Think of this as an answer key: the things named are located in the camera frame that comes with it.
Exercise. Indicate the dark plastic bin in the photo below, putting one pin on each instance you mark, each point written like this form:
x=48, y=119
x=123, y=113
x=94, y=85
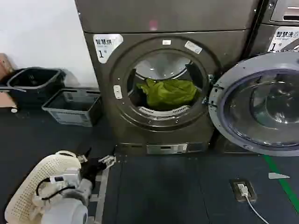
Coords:
x=46, y=80

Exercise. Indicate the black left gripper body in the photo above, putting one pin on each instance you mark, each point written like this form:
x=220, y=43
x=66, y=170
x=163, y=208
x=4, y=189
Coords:
x=92, y=170

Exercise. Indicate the grey dryer with white label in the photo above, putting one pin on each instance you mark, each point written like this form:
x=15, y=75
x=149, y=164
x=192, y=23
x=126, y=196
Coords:
x=264, y=39

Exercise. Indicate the brown cardboard box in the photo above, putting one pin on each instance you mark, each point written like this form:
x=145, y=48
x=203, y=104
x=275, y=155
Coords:
x=4, y=64

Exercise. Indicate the white curved lint filter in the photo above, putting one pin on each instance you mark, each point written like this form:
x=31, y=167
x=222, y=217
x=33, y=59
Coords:
x=161, y=111

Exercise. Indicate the green floor tape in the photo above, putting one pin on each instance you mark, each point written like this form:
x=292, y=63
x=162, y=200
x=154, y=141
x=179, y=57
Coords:
x=280, y=184

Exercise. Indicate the green garment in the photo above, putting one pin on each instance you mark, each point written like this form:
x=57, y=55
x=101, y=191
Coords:
x=170, y=92

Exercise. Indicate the floor power socket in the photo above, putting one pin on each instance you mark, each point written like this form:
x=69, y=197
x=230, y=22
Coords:
x=252, y=191

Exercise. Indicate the grey plastic crate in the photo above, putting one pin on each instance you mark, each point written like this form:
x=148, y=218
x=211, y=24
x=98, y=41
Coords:
x=70, y=116

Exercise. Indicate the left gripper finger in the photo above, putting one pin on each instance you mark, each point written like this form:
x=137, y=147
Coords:
x=84, y=156
x=108, y=161

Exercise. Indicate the round glass dryer door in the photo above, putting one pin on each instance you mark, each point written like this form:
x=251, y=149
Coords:
x=236, y=116

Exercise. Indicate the white power plug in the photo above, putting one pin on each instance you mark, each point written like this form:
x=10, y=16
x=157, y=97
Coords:
x=243, y=189

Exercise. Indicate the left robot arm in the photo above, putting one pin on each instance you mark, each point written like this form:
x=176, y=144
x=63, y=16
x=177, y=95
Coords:
x=67, y=207

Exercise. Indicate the white perforated laundry basket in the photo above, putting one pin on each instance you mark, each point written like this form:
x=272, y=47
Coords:
x=35, y=175

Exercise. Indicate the white arrow floor sticker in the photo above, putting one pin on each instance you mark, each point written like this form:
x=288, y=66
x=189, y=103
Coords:
x=278, y=176

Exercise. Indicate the grey front-load dryer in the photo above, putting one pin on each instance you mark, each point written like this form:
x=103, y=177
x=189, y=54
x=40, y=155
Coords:
x=163, y=18

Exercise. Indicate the wooden board with white wheel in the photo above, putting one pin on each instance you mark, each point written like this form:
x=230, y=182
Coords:
x=5, y=100

